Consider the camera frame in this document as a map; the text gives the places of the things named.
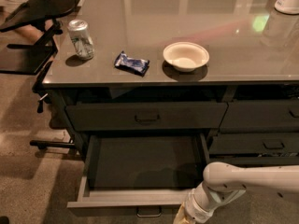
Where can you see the white container with label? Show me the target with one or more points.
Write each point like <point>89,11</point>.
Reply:
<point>287,6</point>

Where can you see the blue snack wrapper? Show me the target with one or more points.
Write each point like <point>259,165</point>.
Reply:
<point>137,66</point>

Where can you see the silver soda can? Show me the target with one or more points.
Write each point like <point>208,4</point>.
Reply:
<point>79,34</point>

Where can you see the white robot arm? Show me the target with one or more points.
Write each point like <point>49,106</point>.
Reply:
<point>223,183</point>

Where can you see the grey drawer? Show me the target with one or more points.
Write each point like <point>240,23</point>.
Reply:
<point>255,143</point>
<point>261,116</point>
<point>139,173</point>
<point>145,116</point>
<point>259,161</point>

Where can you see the white paper bowl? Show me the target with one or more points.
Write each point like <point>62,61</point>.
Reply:
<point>185,56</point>

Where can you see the grey drawer cabinet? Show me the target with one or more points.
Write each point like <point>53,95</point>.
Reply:
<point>164,71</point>

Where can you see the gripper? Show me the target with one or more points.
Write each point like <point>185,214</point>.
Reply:
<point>195,211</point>

